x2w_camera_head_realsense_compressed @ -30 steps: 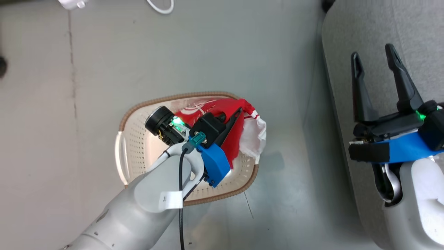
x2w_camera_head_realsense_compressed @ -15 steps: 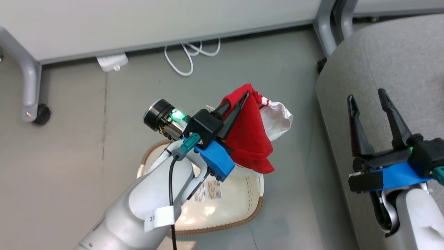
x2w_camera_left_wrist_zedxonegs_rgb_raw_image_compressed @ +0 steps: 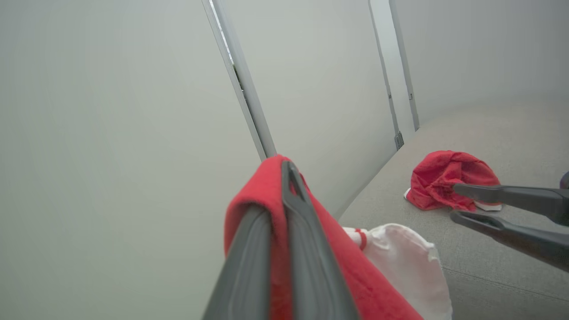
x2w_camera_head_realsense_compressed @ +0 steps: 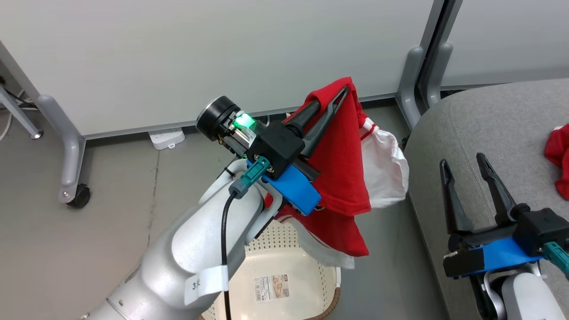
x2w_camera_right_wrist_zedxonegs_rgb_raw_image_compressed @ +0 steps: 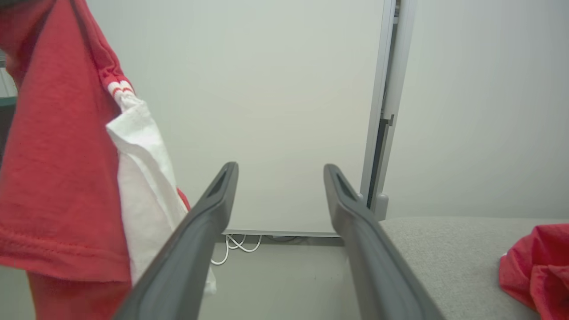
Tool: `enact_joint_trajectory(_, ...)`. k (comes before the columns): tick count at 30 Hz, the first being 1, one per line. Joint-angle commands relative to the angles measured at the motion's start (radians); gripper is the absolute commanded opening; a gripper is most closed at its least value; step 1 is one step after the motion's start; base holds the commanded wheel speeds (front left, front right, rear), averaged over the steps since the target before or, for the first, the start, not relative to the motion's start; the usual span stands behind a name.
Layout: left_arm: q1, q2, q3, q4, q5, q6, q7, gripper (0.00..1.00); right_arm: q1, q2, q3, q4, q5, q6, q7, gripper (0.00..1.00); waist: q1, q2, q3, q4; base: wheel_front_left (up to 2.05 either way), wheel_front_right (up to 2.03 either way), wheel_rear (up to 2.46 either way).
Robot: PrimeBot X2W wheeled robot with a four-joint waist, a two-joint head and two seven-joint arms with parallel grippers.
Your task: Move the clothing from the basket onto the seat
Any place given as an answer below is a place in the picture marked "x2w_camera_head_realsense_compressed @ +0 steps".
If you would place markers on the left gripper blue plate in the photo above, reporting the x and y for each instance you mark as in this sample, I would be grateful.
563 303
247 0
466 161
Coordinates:
240 130

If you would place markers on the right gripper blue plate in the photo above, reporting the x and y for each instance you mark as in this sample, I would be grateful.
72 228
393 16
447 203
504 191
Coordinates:
502 260

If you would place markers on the red and white garment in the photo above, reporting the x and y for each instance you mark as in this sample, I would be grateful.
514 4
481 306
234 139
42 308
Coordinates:
340 173
559 155

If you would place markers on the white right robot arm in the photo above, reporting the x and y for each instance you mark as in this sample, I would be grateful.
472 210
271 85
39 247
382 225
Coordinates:
524 298

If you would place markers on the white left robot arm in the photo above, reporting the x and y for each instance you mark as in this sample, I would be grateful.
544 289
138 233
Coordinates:
178 253

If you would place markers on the grey fabric sofa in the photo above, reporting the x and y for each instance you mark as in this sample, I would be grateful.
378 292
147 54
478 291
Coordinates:
498 129

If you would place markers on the grey curved partition foot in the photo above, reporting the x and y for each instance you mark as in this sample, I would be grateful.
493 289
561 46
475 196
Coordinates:
438 75
409 84

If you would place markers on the cream plastic laundry basket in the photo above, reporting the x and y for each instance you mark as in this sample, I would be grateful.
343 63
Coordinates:
289 266

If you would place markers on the white power strip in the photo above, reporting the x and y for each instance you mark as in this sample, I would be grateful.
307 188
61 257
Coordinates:
166 138

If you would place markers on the narrow white partition panel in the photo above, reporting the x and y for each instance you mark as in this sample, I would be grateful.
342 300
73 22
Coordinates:
511 40

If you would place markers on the wide white partition panel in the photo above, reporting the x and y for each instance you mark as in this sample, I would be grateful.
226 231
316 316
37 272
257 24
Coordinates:
155 58

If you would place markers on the printed basket sticker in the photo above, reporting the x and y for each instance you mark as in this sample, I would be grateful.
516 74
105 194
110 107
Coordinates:
272 288

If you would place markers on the white paper label tag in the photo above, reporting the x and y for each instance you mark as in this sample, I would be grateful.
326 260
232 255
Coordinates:
206 284

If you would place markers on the black caster wheel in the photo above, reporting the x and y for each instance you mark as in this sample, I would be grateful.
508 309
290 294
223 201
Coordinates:
81 196

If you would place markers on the grey partition foot with caster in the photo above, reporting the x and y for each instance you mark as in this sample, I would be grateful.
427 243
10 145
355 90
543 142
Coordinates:
69 151

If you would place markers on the grey metal table leg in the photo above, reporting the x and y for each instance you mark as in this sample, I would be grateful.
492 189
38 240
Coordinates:
20 113

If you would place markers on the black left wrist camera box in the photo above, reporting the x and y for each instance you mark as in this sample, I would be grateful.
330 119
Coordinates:
275 146

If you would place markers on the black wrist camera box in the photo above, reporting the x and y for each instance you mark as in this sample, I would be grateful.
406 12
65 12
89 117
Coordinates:
275 146
542 226

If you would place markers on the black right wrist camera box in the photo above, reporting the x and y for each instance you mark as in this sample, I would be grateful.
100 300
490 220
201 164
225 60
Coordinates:
542 226

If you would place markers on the teal left camera connector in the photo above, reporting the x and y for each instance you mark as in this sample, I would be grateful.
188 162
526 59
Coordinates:
251 175

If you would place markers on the teal camera connector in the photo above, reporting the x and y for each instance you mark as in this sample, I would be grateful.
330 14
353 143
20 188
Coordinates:
251 175
559 260

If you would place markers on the teal right camera connector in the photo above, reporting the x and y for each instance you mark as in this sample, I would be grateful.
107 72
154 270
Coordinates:
559 260

